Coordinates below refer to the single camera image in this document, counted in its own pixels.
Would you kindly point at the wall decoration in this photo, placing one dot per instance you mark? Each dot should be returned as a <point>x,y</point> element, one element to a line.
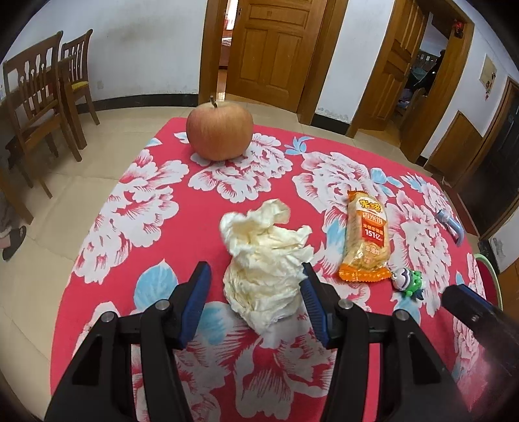
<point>487,75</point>

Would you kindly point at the orange snack packet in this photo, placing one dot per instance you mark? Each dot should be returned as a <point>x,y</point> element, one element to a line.
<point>365,239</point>

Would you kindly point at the red door ornament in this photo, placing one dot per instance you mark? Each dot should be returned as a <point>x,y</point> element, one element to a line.
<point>459,30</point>

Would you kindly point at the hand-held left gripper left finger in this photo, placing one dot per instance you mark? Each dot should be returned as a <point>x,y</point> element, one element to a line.
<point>194,304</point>

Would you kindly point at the apple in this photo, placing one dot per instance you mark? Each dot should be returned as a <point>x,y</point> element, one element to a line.
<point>219,130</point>

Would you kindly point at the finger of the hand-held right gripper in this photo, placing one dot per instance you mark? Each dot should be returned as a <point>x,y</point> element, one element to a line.
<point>466,304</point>

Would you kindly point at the wooden chair with yellow cushion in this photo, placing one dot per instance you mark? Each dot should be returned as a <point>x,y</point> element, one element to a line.
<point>79,85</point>

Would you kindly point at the wooden door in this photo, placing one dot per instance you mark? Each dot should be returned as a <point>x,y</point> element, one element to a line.
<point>275,52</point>
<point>389,73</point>

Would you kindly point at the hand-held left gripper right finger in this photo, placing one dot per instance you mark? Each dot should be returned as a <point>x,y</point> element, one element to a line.
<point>314,308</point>

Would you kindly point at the wooden door frame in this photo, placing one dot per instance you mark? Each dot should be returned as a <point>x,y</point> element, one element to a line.
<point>431,109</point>
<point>211,61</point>

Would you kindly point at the dark door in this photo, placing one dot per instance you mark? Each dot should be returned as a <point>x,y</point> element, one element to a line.
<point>494,170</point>

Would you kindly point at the wooden wall panel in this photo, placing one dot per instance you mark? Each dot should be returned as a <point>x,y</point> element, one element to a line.
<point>454,146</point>

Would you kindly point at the red floral tablecloth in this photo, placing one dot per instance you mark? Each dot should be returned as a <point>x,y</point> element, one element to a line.
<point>101,280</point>

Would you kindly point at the red basin with green rim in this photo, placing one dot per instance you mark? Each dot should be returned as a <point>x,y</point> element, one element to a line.
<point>488,280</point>

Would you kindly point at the small green toy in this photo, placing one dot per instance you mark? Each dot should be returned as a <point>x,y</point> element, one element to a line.
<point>407,284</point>

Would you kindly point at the white tissue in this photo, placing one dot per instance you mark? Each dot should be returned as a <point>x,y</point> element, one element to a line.
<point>263,276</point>

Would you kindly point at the dark slipper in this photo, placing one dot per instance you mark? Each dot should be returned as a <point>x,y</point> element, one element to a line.
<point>14,243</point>

